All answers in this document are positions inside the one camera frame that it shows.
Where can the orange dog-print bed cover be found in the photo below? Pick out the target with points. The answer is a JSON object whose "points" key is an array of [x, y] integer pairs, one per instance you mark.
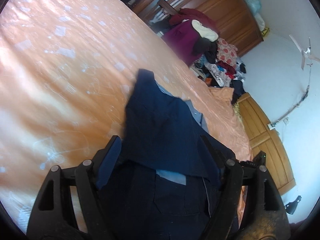
{"points": [[67, 69]]}

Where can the brown wooden wardrobe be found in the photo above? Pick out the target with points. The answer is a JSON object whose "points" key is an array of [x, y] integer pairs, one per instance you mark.
{"points": [[233, 19]]}

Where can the pile of mixed clothes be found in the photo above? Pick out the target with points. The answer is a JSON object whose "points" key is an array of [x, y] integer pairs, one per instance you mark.
{"points": [[219, 62]]}

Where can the purple garment on pile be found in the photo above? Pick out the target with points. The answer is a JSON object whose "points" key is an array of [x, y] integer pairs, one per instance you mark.
{"points": [[181, 39]]}

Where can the black desk lamp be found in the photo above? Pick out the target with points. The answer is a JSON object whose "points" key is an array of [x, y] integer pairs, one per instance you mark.
{"points": [[291, 207]]}

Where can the dark navy small garment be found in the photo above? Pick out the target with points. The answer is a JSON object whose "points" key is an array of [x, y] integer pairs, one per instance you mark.
{"points": [[165, 184]]}

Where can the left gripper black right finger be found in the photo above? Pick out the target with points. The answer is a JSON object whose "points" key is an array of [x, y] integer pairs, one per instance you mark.
{"points": [[249, 205]]}

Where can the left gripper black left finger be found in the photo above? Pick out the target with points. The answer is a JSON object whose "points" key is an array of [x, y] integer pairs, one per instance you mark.
{"points": [[53, 216]]}

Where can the wooden bed headboard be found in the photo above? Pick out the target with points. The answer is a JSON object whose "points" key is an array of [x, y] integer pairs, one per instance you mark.
{"points": [[263, 138]]}

